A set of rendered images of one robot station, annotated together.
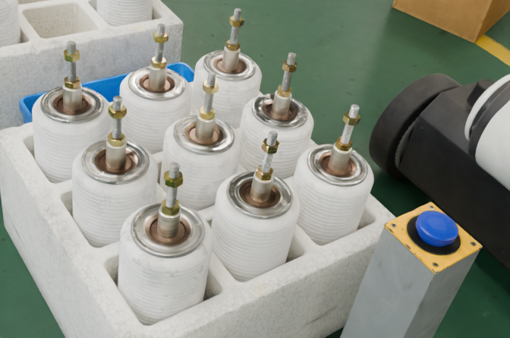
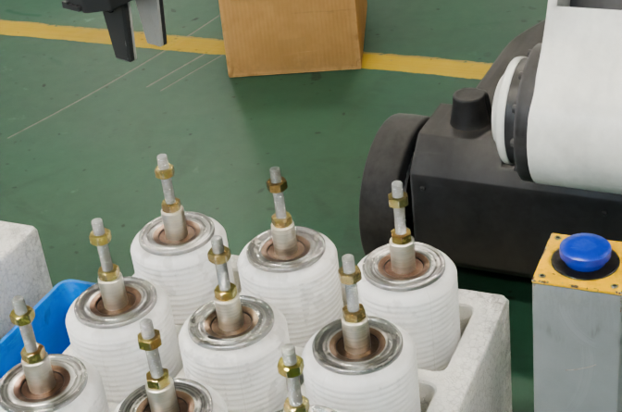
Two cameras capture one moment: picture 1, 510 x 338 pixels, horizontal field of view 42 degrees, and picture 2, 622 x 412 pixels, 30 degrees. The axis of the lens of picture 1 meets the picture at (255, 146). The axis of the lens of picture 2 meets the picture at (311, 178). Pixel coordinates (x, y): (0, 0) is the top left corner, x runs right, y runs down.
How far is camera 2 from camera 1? 33 cm
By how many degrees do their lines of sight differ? 19
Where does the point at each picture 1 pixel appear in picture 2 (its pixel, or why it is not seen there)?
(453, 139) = (469, 178)
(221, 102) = (198, 282)
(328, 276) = (474, 400)
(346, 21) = (190, 125)
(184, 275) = not seen: outside the picture
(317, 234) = (428, 361)
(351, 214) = (454, 313)
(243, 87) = not seen: hidden behind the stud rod
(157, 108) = not seen: hidden behind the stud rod
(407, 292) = (598, 337)
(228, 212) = (342, 383)
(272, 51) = (130, 212)
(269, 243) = (406, 392)
